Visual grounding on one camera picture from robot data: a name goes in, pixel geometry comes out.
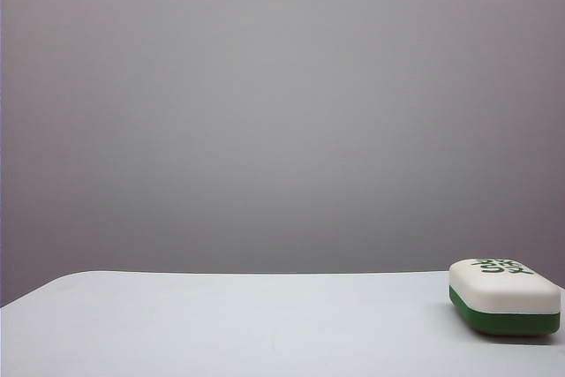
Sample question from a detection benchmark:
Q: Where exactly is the white green foam mahjong tile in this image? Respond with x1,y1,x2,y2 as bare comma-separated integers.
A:
448,256,562,337

